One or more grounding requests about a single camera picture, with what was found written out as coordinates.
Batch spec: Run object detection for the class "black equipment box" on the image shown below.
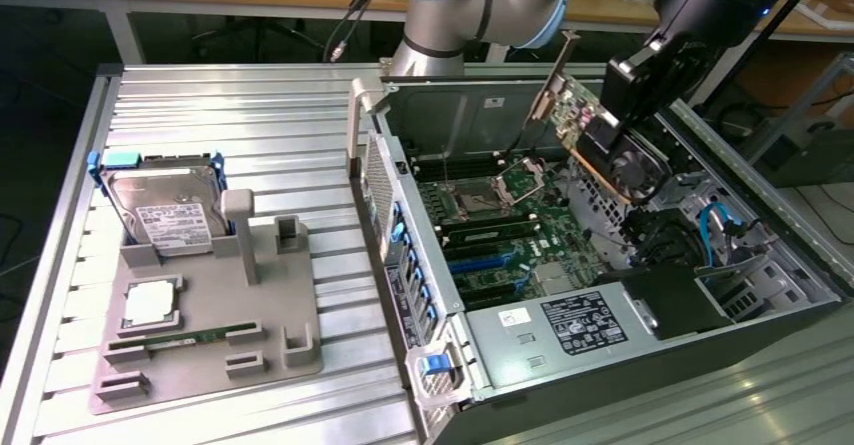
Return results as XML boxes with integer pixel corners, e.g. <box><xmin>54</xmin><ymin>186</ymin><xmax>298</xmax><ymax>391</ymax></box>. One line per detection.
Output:
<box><xmin>760</xmin><ymin>122</ymin><xmax>854</xmax><ymax>189</ymax></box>

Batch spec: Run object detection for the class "black RAM stick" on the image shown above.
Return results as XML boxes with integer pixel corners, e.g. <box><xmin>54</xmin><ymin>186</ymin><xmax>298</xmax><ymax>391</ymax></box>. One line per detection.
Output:
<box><xmin>444</xmin><ymin>214</ymin><xmax>544</xmax><ymax>249</ymax></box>

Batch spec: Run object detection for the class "hard disk in blue caddy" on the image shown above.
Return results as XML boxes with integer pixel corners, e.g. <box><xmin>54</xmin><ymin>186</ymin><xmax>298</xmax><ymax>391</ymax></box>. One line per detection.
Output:
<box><xmin>86</xmin><ymin>150</ymin><xmax>233</xmax><ymax>259</ymax></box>

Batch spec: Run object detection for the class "open black PC case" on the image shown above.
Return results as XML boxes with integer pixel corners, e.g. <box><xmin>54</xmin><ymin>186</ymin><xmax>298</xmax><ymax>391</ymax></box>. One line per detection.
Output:
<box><xmin>345</xmin><ymin>62</ymin><xmax>854</xmax><ymax>445</ymax></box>

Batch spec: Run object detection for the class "silver CPU chip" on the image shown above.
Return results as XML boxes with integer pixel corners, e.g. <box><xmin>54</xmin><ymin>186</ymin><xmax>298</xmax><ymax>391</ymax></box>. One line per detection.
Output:
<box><xmin>123</xmin><ymin>282</ymin><xmax>182</xmax><ymax>324</ymax></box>

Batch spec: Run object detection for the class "thin dangling black cable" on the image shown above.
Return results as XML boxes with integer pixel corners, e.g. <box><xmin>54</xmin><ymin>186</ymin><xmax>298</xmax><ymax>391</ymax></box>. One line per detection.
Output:
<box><xmin>323</xmin><ymin>0</ymin><xmax>397</xmax><ymax>64</ymax></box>

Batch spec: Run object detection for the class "grey plastic parts rack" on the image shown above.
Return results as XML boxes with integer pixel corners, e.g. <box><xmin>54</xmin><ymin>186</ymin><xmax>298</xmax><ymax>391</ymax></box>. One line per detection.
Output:
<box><xmin>89</xmin><ymin>188</ymin><xmax>327</xmax><ymax>416</ymax></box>

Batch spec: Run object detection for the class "silver chipset heatsink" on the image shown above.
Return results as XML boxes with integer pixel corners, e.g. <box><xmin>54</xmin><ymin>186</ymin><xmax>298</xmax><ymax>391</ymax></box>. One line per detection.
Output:
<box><xmin>533</xmin><ymin>263</ymin><xmax>574</xmax><ymax>296</ymax></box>

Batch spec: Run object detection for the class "white flat board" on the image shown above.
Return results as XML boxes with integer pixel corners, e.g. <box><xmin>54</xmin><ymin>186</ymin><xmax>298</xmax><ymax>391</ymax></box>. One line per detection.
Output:
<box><xmin>793</xmin><ymin>0</ymin><xmax>854</xmax><ymax>29</ymax></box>

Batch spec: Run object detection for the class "silver metal disk bay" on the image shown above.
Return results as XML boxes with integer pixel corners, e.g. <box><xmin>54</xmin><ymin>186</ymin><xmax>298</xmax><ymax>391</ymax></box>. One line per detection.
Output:
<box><xmin>564</xmin><ymin>157</ymin><xmax>720</xmax><ymax>266</ymax></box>

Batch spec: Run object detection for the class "metal socket cover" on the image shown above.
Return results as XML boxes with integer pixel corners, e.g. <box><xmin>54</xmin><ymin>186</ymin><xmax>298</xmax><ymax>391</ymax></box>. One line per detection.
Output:
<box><xmin>492</xmin><ymin>157</ymin><xmax>550</xmax><ymax>201</ymax></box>

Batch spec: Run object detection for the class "blue wire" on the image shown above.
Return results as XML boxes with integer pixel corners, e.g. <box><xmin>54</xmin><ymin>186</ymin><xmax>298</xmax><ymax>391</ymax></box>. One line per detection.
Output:
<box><xmin>697</xmin><ymin>199</ymin><xmax>744</xmax><ymax>269</ymax></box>

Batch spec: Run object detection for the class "black graphics card with fan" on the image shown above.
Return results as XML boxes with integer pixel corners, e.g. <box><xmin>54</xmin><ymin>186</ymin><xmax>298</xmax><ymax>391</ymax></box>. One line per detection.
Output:
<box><xmin>530</xmin><ymin>29</ymin><xmax>673</xmax><ymax>206</ymax></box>

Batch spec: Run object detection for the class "black chair base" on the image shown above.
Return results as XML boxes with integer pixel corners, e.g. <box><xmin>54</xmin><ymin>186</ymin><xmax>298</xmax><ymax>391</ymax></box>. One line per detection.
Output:
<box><xmin>193</xmin><ymin>14</ymin><xmax>329</xmax><ymax>64</ymax></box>

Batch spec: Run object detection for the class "green motherboard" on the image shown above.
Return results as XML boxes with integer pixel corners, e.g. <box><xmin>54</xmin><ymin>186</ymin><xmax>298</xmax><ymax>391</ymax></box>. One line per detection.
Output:
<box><xmin>410</xmin><ymin>157</ymin><xmax>616</xmax><ymax>311</ymax></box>

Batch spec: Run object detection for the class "CPU socket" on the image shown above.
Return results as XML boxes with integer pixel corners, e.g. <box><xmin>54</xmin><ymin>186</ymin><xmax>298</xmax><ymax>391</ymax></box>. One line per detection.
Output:
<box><xmin>450</xmin><ymin>177</ymin><xmax>520</xmax><ymax>216</ymax></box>

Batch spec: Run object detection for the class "black expansion slot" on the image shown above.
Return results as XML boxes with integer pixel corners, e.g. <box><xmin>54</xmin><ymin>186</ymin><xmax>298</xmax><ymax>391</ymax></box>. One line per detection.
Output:
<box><xmin>464</xmin><ymin>284</ymin><xmax>529</xmax><ymax>309</ymax></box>

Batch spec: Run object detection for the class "grey power supply unit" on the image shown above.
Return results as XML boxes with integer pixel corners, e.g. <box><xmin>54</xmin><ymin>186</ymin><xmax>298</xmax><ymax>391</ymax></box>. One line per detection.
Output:
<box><xmin>464</xmin><ymin>284</ymin><xmax>662</xmax><ymax>391</ymax></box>

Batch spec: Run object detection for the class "blue expansion slot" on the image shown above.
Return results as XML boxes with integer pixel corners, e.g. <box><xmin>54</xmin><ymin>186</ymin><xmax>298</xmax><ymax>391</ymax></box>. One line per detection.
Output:
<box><xmin>450</xmin><ymin>253</ymin><xmax>517</xmax><ymax>275</ymax></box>

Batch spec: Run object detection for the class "green RAM stick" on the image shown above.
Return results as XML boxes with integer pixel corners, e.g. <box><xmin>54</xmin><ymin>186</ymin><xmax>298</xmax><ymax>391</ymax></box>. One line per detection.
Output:
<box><xmin>143</xmin><ymin>322</ymin><xmax>259</xmax><ymax>349</ymax></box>

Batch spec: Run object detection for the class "aluminium profile frame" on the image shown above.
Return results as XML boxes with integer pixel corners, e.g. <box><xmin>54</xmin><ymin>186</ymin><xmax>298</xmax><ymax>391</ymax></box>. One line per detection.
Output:
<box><xmin>746</xmin><ymin>52</ymin><xmax>854</xmax><ymax>166</ymax></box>

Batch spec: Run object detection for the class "black slanted pole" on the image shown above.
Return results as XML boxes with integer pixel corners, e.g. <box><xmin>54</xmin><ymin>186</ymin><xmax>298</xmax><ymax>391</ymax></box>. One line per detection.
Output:
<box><xmin>690</xmin><ymin>0</ymin><xmax>802</xmax><ymax>105</ymax></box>

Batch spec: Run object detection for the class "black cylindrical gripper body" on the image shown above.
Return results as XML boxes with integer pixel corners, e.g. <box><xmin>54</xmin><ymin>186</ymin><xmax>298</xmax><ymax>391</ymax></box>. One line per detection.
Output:
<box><xmin>650</xmin><ymin>0</ymin><xmax>800</xmax><ymax>59</ymax></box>

